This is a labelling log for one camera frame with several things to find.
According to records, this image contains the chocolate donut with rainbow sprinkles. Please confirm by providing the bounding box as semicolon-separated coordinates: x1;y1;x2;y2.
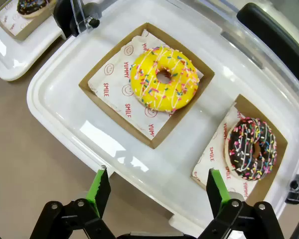
224;117;278;181

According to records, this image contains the white printed paper liner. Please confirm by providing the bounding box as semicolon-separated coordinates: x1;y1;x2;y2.
191;104;250;200
0;0;40;37
87;29;205;141

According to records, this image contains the chocolate glazed donut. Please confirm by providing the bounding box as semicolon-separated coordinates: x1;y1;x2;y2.
16;0;57;18

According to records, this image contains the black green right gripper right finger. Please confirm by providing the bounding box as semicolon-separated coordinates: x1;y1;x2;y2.
198;168;286;239

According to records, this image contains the white plastic display tray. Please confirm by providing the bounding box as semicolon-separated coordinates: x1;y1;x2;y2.
0;0;68;82
26;0;299;237

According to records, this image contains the yellow sprinkled donut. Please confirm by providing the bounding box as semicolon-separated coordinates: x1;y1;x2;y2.
130;44;200;112

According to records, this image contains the sprinkled chocolate donut in box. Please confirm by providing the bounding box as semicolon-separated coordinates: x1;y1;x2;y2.
190;94;289;207

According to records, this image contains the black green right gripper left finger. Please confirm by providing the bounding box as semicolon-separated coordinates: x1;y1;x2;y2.
29;166;117;239

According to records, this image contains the clear plastic dome lid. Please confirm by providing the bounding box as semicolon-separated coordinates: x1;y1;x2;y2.
52;0;84;39
69;0;299;205

